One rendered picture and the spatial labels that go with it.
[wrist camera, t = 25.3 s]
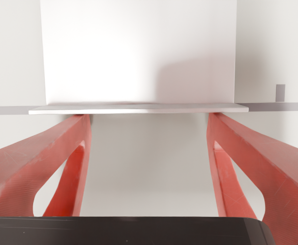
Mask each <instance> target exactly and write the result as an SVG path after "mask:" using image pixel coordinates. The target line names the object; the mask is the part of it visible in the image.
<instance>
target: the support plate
mask: <svg viewBox="0 0 298 245"><path fill-rule="evenodd" d="M277 84H285V99H284V102H282V103H298V0H237V19H236V52H235V85H234V103H276V87H277ZM45 105H46V94H45V79H44V63H43V48H42V32H41V17H40V2H39V0H0V106H45ZM221 113H223V114H225V115H226V116H228V117H230V118H232V119H234V120H236V121H237V122H239V123H241V124H243V125H245V126H247V127H248V128H250V129H252V130H254V131H257V132H259V133H261V134H264V135H266V136H269V137H272V138H274V139H277V140H279V141H282V142H284V143H287V144H289V145H292V146H294V147H297V148H298V111H259V112H221ZM73 115H74V114H58V115H0V149H1V148H3V147H5V146H8V145H10V144H13V143H15V142H18V141H20V140H23V139H26V138H28V137H31V136H33V135H36V134H38V133H41V132H43V131H45V130H47V129H49V128H51V127H53V126H55V125H56V124H58V123H60V122H62V121H64V120H65V119H67V118H69V117H71V116H73ZM208 116H209V113H136V114H89V117H90V124H91V131H92V141H91V149H90V157H89V166H88V172H87V178H86V183H85V189H84V194H83V199H82V205H81V210H80V216H209V217H219V215H218V210H217V204H216V199H215V193H214V188H213V183H212V177H211V172H210V165H209V157H208V149H207V141H206V130H207V123H208ZM231 160H232V158H231ZM66 161H67V160H65V161H64V163H63V164H62V165H61V166H60V167H59V168H58V169H57V171H56V172H55V173H54V174H53V175H52V176H51V177H50V178H49V180H48V181H47V182H46V183H45V184H44V185H43V186H42V188H41V189H40V190H39V191H38V192H37V193H36V195H35V199H34V203H33V213H34V216H42V215H43V214H44V212H45V210H46V208H47V206H48V205H49V203H50V201H51V199H52V197H53V195H54V193H55V191H56V189H57V186H58V184H59V181H60V178H61V175H62V172H63V169H64V166H65V164H66ZM232 163H233V166H234V169H235V172H236V174H237V177H238V180H239V183H240V186H241V188H242V191H243V193H244V195H245V197H246V198H247V200H248V202H249V204H250V206H251V208H252V209H253V211H254V213H255V215H256V217H257V218H258V220H260V221H262V219H263V216H264V213H265V202H264V197H263V195H262V193H261V191H260V190H259V189H258V188H257V187H256V186H255V185H254V183H253V182H252V181H251V180H250V179H249V178H248V177H247V175H246V174H245V173H244V172H243V171H242V170H241V169H240V168H239V166H238V165H237V164H236V163H235V162H234V161H233V160H232Z"/></svg>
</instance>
